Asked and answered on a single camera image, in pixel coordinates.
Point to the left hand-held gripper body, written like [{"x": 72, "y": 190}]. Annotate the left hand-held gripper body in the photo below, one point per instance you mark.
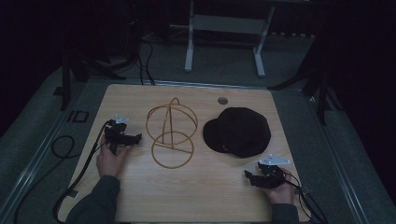
[{"x": 115, "y": 132}]

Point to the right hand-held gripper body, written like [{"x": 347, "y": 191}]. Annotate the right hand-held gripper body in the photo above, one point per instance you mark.
[{"x": 271, "y": 174}]

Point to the black bucket hat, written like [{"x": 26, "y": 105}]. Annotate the black bucket hat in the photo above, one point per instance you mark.
[{"x": 238, "y": 132}]

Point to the person's right hand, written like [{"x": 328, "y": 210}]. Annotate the person's right hand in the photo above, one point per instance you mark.
[{"x": 282, "y": 192}]

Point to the person's left hand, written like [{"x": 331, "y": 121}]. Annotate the person's left hand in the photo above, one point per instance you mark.
[{"x": 110, "y": 161}]

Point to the black tripod stand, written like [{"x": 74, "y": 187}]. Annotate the black tripod stand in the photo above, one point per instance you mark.
[
  {"x": 317, "y": 84},
  {"x": 74, "y": 68}
]

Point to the grey round table grommet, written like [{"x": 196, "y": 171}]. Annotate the grey round table grommet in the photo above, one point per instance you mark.
[{"x": 222, "y": 100}]

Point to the black rectangular floor bracket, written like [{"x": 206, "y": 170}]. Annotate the black rectangular floor bracket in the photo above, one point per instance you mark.
[{"x": 77, "y": 116}]

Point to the white desk frame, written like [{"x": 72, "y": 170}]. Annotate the white desk frame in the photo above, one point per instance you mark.
[{"x": 226, "y": 25}]

